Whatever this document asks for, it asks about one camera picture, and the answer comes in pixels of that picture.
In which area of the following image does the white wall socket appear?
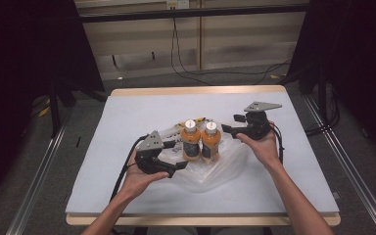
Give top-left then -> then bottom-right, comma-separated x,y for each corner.
165,0 -> 190,10

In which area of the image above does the black floor cable bundle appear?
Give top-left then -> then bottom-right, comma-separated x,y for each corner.
305,82 -> 341,137

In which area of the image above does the light wooden wall panel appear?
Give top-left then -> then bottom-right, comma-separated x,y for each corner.
73,0 -> 310,81

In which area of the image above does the person's left hand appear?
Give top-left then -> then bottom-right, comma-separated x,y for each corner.
119,148 -> 170,201

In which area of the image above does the black curtain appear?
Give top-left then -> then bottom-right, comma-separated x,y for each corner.
0,0 -> 106,211
285,0 -> 376,168

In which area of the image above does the person's right hand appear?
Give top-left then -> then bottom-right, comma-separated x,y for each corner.
235,120 -> 282,173

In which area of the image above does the wooden table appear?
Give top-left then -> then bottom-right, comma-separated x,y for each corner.
66,84 -> 342,235

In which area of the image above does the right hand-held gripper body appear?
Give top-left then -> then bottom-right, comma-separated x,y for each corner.
235,100 -> 283,142

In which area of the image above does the black horizontal bar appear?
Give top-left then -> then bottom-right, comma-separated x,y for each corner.
77,3 -> 311,24

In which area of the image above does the orange juice bottle white cap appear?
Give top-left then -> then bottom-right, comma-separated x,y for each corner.
200,120 -> 223,165
180,118 -> 203,162

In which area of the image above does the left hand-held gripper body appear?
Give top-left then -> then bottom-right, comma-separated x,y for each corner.
134,130 -> 177,179

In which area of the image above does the white table mat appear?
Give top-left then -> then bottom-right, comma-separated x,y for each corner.
65,91 -> 341,215

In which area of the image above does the black metal stand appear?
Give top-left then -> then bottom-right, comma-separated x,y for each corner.
278,63 -> 330,122
45,79 -> 109,139

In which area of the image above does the black hanging cable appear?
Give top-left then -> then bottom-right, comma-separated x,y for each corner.
169,17 -> 292,87

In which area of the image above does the metal floor rail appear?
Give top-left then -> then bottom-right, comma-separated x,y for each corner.
303,94 -> 376,235
5,106 -> 76,235

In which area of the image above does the clear plastic bag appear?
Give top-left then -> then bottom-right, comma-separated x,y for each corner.
156,117 -> 250,194

